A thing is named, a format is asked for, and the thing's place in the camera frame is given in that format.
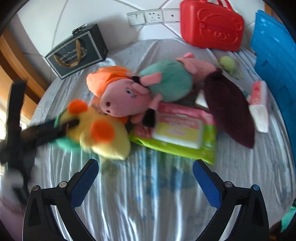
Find yellow orange turtle plush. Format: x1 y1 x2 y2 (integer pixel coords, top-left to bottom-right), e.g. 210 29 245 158
54 99 131 160

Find pig plush orange dress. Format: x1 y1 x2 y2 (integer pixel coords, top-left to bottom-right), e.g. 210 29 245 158
86 66 163 128

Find red white tissue pack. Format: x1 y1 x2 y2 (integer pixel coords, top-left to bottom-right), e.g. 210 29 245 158
247 80 269 133

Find green cloth on floor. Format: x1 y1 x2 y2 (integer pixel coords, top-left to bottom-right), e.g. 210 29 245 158
281 206 296 232

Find green wet wipes pack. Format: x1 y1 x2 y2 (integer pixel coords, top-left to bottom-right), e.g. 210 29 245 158
129 102 216 165

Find small white green box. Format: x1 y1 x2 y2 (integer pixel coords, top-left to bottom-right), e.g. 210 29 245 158
195 90 209 111

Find pig plush teal dress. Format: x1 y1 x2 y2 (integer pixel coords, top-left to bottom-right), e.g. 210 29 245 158
132 53 217 102

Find green round monster toy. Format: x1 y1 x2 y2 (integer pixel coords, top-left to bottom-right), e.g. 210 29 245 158
219 56 243 79

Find blue plastic storage bin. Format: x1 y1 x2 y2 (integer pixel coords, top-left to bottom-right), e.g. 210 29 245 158
249 9 296 149

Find red plastic bear suitcase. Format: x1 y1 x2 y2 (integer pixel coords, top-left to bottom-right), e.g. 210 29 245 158
180 1 244 52

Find orange wooden door frame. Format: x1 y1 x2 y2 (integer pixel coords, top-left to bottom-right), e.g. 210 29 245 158
1 29 49 120

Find white wall socket panel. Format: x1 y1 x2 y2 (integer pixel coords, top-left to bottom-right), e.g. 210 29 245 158
126 8 180 27

